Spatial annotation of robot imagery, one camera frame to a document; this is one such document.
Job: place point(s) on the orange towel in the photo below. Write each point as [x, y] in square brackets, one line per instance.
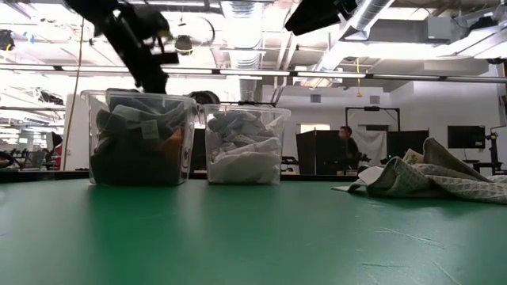
[172, 148]

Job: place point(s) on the clear plastic bin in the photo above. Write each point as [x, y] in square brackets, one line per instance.
[190, 158]
[286, 158]

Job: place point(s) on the grey knitted garment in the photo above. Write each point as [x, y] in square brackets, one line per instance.
[237, 126]

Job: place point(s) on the plain white towel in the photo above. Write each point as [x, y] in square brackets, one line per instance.
[245, 168]

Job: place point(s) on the grey plaid towel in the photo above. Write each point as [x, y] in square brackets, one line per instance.
[416, 178]

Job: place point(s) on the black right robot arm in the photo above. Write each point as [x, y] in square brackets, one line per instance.
[313, 16]

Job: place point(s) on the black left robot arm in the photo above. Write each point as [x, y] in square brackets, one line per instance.
[111, 27]

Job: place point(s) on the black ceiling-mounted device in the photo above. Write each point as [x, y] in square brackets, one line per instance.
[184, 44]
[6, 39]

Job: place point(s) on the person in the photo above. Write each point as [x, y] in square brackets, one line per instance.
[348, 146]
[57, 139]

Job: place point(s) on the green table mat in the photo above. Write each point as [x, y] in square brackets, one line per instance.
[198, 237]

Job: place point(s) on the black background screen panel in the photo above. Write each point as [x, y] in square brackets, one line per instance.
[408, 142]
[321, 152]

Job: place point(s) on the white hanging cloth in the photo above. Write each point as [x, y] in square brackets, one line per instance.
[372, 144]

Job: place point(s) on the grey ceiling air unit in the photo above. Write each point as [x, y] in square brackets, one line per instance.
[437, 29]

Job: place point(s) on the silver ribbed ventilation duct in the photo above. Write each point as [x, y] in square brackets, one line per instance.
[243, 31]

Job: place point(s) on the black background frame stand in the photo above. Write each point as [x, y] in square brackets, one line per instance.
[372, 108]

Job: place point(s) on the silver slanted ventilation duct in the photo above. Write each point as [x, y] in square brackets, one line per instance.
[372, 16]

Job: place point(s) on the black wall monitor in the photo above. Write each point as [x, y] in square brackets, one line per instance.
[466, 137]

